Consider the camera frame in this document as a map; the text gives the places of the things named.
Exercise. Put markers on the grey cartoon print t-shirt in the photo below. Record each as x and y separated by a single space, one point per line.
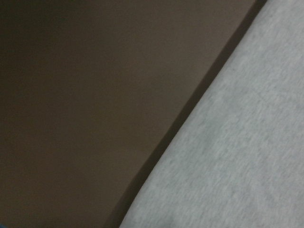
238 160

